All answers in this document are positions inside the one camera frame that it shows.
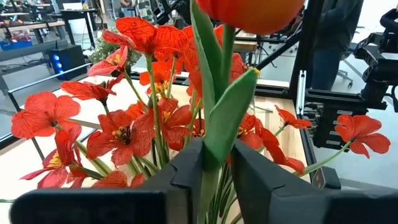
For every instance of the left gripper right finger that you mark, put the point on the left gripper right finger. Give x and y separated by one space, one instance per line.
295 205

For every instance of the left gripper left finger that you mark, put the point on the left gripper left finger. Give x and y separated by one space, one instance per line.
124 205

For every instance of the red poppy flower bunch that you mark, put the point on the red poppy flower bunch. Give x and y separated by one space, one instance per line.
360 129
40 115

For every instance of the orange tulip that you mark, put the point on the orange tulip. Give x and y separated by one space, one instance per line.
248 15

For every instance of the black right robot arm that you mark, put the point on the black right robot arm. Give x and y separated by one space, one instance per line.
342 102

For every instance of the black computer tower blue lights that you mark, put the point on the black computer tower blue lights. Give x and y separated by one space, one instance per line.
70 62

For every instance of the potted green plant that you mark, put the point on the potted green plant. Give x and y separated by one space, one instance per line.
102 51

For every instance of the person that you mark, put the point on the person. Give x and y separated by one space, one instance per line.
126 6
339 28

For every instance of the blue storage bin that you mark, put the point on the blue storage bin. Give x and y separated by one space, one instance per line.
15 45

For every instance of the black standing table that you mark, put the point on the black standing table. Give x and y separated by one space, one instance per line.
77 12

